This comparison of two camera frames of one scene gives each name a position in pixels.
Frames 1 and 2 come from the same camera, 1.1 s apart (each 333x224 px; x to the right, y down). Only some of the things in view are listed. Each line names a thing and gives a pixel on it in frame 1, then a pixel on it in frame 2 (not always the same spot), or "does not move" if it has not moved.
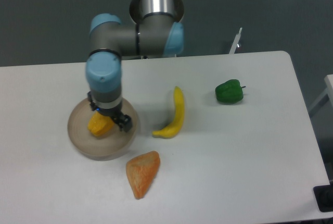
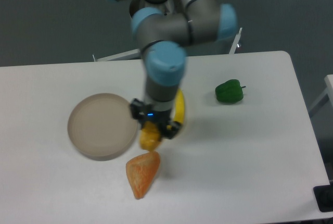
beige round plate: x=116 y=143 does not move
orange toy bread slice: x=140 y=170 does not move
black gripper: x=113 y=111 → x=163 y=117
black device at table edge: x=323 y=196 does not move
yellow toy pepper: x=100 y=125 → x=149 y=137
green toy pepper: x=230 y=92 does not move
